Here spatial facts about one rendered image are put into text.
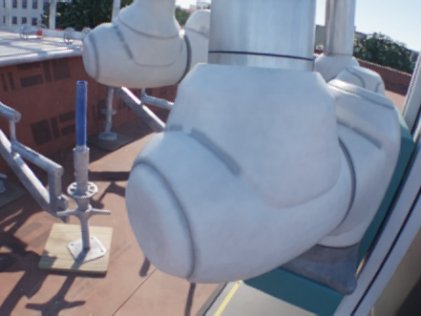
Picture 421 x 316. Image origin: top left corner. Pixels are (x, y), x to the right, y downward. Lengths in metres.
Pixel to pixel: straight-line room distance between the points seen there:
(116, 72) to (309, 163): 0.33
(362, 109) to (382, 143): 0.05
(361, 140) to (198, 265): 0.24
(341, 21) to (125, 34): 0.73
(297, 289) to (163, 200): 0.32
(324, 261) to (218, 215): 0.29
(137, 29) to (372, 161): 0.36
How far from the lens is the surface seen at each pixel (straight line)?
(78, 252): 1.50
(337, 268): 0.50
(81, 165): 1.24
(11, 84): 2.07
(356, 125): 0.40
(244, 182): 0.23
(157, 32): 0.48
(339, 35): 1.06
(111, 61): 0.48
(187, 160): 0.23
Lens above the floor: 1.04
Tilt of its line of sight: 25 degrees down
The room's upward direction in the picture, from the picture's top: 10 degrees clockwise
